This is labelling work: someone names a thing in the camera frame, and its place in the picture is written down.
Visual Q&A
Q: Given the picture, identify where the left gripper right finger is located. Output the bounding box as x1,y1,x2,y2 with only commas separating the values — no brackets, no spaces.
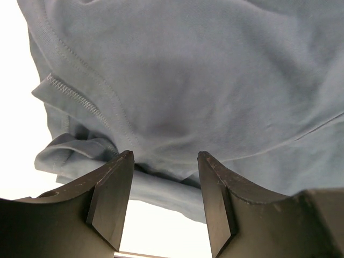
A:
198,152,343,257

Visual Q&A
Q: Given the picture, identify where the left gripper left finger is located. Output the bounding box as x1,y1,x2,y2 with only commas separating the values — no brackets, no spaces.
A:
1,150,134,257

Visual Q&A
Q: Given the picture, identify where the teal blue t shirt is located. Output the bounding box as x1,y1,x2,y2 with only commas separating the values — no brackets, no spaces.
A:
18,1,343,223

